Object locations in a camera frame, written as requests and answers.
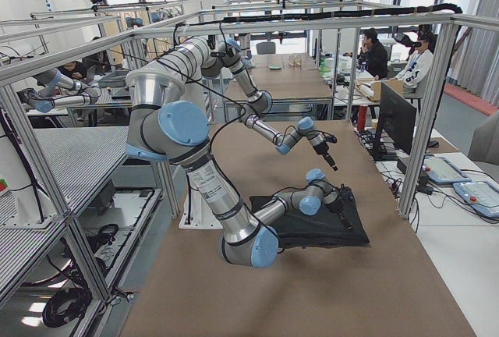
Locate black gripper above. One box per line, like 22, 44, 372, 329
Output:
311, 136, 338, 170
327, 193, 353, 231

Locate black printed t-shirt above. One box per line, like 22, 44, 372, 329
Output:
270, 191, 370, 249

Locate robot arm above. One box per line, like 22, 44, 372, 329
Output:
211, 40, 338, 171
126, 37, 340, 268

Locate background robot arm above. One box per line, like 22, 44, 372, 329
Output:
19, 69, 101, 113

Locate black Huawei monitor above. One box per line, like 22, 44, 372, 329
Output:
371, 81, 416, 161

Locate teach pendant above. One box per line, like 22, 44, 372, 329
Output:
453, 181, 498, 218
423, 156, 471, 184

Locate seated man in black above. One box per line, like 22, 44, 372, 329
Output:
357, 28, 388, 80

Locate person in white sweater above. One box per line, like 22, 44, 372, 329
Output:
395, 31, 435, 95

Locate grey slatted work table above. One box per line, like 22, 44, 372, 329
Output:
0, 126, 165, 307

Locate aluminium frame post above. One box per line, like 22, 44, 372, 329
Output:
398, 22, 459, 220

